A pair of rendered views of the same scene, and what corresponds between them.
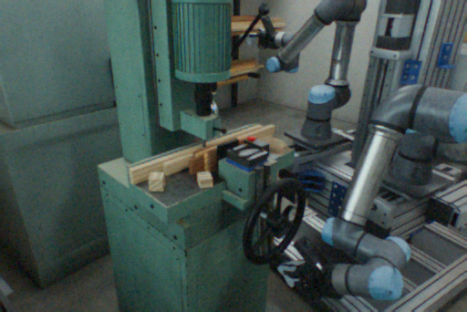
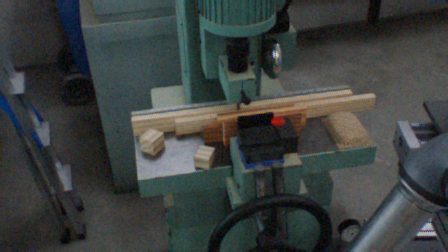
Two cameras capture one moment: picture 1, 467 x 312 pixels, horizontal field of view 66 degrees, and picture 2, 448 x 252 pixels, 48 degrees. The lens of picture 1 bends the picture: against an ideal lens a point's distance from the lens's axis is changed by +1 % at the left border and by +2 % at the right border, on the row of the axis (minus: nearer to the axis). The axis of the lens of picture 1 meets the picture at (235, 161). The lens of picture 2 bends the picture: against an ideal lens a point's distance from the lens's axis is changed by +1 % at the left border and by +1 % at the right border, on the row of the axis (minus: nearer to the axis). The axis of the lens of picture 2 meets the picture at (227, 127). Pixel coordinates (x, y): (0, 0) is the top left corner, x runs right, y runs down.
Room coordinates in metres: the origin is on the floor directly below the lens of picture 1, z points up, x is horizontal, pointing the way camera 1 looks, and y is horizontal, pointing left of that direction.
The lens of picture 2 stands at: (0.24, -0.50, 1.69)
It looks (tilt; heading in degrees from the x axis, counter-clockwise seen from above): 36 degrees down; 35
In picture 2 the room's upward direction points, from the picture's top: 1 degrees counter-clockwise
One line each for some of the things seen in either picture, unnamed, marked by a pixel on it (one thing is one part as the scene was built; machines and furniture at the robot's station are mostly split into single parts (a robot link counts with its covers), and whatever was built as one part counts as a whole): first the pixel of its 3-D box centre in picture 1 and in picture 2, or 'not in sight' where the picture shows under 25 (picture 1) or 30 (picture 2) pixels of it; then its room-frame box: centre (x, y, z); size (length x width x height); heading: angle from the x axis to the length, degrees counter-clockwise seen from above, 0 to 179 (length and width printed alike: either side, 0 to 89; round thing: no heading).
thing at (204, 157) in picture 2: (204, 180); (204, 157); (0.97, 0.09, 0.92); 0.05 x 0.04 x 0.03; 17
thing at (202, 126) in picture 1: (201, 124); (237, 80); (1.16, 0.12, 1.03); 0.14 x 0.07 x 0.09; 46
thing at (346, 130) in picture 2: (271, 142); (346, 124); (1.28, -0.14, 0.92); 0.14 x 0.09 x 0.04; 46
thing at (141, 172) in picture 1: (205, 150); (244, 112); (1.18, 0.11, 0.93); 0.60 x 0.02 x 0.05; 136
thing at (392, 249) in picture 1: (383, 255); not in sight; (0.74, -0.39, 0.84); 0.11 x 0.11 x 0.08; 48
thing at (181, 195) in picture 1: (229, 175); (255, 157); (1.09, 0.02, 0.87); 0.61 x 0.30 x 0.06; 136
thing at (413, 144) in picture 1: (422, 136); not in sight; (1.22, -0.68, 0.98); 0.13 x 0.12 x 0.14; 48
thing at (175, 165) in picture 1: (225, 147); (276, 113); (1.22, 0.04, 0.92); 0.55 x 0.02 x 0.04; 136
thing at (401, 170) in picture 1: (412, 164); not in sight; (1.23, -0.67, 0.87); 0.15 x 0.15 x 0.10
